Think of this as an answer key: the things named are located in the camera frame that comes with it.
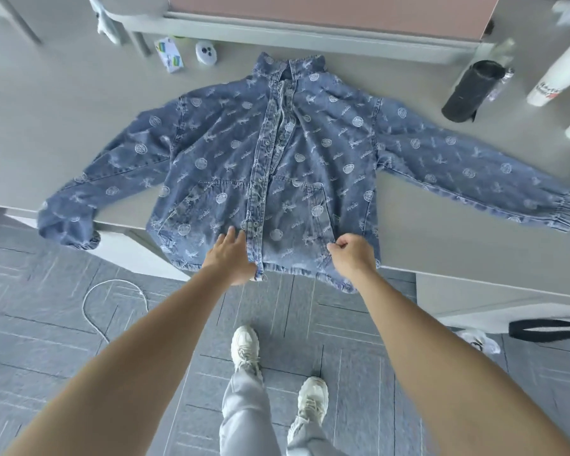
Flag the person's right hand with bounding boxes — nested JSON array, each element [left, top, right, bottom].
[[327, 233, 377, 283]]

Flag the person's left hand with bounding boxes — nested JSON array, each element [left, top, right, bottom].
[[201, 226, 257, 287]]

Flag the blue printed denim jacket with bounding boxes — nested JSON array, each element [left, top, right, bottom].
[[37, 52, 570, 294]]

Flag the person's right forearm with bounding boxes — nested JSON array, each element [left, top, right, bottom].
[[347, 268, 570, 456]]

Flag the person's left forearm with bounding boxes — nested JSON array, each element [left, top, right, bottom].
[[2, 265, 240, 456]]

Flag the person's left white sneaker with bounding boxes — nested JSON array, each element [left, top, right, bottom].
[[231, 326, 263, 381]]

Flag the person's white sneaker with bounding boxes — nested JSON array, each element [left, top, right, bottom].
[[287, 376, 329, 444], [231, 326, 263, 381]]

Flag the person's right white sneaker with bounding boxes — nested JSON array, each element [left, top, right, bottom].
[[287, 376, 329, 444]]

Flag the person's light grey trousers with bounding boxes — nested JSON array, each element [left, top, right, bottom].
[[218, 368, 350, 456]]

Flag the white round device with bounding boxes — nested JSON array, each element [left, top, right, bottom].
[[195, 41, 218, 66]]

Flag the white and green packet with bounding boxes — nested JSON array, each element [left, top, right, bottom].
[[154, 37, 185, 73]]

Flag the black cylindrical speaker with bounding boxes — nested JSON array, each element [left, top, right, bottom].
[[441, 60, 506, 123]]

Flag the clear plastic bottle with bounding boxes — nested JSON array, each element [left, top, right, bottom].
[[484, 39, 516, 102]]

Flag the pink board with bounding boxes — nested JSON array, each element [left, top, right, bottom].
[[167, 0, 502, 41]]

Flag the white hanging cloth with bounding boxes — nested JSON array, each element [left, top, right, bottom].
[[88, 0, 123, 45]]

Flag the white bottle with red label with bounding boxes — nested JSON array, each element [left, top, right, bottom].
[[526, 35, 570, 108]]

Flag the white cable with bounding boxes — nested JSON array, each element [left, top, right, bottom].
[[82, 279, 149, 345]]

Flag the black bag strap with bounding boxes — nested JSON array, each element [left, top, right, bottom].
[[508, 315, 570, 343]]

